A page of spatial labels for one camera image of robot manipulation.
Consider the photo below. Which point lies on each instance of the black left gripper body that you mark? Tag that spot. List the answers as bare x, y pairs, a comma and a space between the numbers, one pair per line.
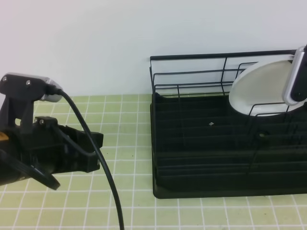
37, 155

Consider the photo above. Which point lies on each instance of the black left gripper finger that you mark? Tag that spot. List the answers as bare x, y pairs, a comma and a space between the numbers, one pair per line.
81, 138
78, 162

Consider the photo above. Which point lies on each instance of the white round plate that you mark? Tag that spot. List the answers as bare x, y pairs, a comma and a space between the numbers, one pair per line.
259, 88

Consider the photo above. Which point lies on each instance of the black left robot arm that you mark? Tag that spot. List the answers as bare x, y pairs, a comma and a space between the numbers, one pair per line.
49, 149

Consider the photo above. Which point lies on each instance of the black drip tray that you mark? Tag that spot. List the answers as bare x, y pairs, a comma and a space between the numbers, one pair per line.
202, 147

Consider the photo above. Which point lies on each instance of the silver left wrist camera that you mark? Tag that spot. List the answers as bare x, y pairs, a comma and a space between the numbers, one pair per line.
25, 86

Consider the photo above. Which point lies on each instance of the black wire dish rack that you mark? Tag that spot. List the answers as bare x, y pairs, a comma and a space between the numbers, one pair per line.
177, 76

